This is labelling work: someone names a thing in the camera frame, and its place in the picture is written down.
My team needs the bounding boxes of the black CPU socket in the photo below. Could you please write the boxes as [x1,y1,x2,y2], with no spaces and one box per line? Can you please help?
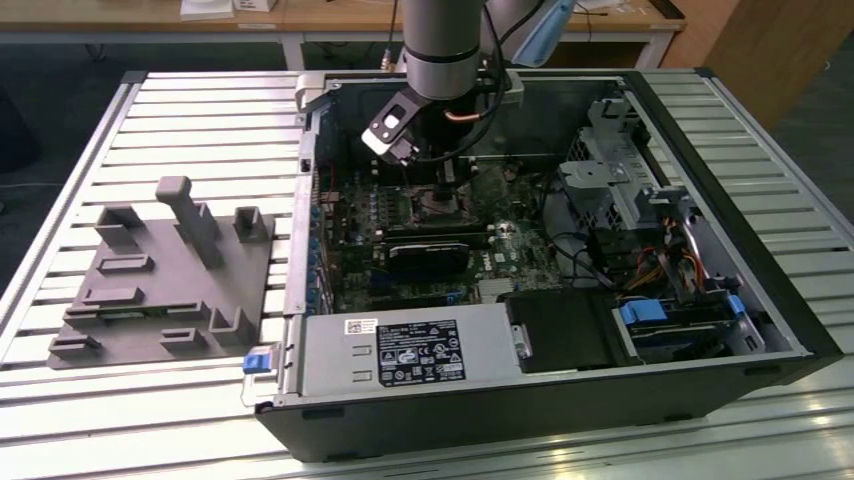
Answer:
[410,184,475,225]

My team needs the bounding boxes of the pale blue teach pendant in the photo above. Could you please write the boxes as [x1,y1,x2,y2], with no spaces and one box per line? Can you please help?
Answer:
[511,0,577,69]

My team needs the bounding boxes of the black graphics card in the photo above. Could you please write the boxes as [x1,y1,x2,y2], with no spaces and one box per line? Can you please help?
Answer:
[383,239,473,274]

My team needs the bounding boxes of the silver metal drive cage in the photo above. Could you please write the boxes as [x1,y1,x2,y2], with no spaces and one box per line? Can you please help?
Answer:
[557,98,695,232]

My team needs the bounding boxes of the green motherboard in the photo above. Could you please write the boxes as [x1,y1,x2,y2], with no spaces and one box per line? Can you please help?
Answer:
[316,159,557,311]

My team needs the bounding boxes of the silver chipset heatsink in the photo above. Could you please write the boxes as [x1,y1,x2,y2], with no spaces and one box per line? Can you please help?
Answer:
[478,278,517,302]

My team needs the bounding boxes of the black plastic fan shroud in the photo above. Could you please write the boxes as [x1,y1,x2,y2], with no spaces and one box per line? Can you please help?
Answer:
[498,288,630,375]

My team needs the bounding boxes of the hard disk in blue carrier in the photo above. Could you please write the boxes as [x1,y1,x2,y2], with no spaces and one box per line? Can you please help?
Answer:
[614,295,735,359]

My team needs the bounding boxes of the white cardboard box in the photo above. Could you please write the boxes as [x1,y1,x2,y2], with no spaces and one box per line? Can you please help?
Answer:
[179,0,238,22]

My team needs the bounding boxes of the grey power supply unit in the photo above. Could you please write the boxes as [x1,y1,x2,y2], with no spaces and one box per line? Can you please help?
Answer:
[292,302,530,397]

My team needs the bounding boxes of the brown wooden cabinet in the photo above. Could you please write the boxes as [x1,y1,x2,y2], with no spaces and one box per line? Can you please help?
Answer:
[659,0,854,132]

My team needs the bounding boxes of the blue case latch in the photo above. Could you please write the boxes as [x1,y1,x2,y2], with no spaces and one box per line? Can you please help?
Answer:
[243,349,278,374]

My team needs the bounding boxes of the grey plastic parts rack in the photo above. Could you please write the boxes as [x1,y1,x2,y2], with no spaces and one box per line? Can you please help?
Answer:
[47,175,279,371]

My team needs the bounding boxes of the black open PC case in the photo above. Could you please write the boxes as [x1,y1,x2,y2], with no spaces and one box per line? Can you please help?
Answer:
[252,67,844,464]

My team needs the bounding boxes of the black camera cable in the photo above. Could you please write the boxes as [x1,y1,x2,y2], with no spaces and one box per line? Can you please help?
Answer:
[425,0,546,162]

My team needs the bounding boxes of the white and silver wrist camera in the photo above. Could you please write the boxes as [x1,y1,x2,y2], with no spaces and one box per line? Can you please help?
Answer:
[360,92,429,166]

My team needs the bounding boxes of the orange and yellow wire bundle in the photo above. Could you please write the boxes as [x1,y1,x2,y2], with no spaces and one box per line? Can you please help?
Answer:
[623,217,710,301]

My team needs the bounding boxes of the wooden desk with white frame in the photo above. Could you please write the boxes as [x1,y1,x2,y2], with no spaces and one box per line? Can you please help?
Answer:
[0,0,689,71]

